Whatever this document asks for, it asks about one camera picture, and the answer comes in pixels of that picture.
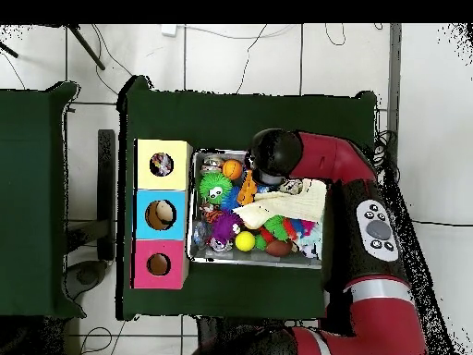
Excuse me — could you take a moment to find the floral patterned cloth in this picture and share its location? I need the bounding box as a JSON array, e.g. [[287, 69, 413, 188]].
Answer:
[[150, 152, 176, 177]]

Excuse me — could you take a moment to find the clear mesh bin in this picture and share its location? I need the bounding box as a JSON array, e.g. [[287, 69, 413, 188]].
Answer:
[[186, 148, 326, 270]]

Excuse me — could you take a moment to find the wooden box with three holes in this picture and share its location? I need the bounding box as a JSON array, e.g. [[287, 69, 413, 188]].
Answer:
[[130, 138, 194, 290]]

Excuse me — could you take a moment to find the blue spiky ball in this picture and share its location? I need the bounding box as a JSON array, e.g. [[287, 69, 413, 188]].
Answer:
[[220, 184, 243, 213]]

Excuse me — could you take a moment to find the orange plastic block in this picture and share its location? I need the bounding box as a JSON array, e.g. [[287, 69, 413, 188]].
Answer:
[[236, 169, 259, 206]]

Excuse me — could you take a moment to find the green spiky ball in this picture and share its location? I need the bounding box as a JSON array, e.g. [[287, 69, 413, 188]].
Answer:
[[198, 171, 234, 204]]

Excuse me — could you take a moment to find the orange mini basketball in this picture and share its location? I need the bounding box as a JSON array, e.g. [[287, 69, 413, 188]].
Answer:
[[222, 158, 244, 181]]

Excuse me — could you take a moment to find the purple spiky toy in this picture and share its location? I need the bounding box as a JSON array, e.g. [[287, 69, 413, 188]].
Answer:
[[211, 210, 244, 243]]

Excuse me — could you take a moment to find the yellow plastic ball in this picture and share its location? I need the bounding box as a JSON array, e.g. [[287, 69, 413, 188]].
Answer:
[[235, 230, 257, 252]]

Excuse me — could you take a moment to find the cream waffle cloth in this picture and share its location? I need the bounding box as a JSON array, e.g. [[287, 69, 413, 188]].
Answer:
[[232, 178, 328, 230]]

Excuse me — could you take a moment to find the dark green tablecloth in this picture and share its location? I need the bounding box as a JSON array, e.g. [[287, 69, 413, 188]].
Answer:
[[0, 81, 87, 319], [115, 75, 378, 321]]

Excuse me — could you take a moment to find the black upright panel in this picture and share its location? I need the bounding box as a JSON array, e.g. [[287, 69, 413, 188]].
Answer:
[[97, 129, 116, 261]]

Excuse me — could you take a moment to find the grey round floor stand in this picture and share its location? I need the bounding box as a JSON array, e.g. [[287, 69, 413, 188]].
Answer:
[[63, 259, 109, 300]]

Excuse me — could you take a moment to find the black tripod leg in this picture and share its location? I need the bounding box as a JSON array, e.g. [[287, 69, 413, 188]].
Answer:
[[0, 40, 19, 59], [67, 23, 106, 71]]

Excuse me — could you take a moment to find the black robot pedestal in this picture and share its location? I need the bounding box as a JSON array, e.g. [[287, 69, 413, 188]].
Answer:
[[195, 315, 237, 355]]

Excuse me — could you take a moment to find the black cable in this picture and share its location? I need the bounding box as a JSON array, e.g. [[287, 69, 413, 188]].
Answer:
[[411, 220, 473, 227]]

